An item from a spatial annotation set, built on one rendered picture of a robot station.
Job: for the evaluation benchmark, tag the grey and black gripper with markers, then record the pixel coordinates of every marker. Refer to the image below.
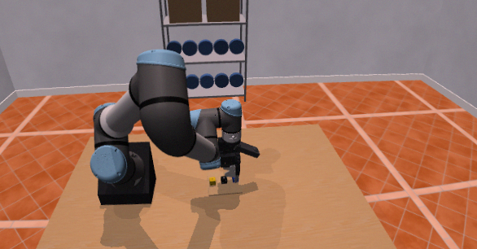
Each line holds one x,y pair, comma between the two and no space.
230,157

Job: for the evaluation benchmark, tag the yellow die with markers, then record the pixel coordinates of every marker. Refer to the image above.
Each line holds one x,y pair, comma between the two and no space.
212,181

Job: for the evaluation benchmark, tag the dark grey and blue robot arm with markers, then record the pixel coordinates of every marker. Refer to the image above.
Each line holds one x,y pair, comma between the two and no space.
160,82

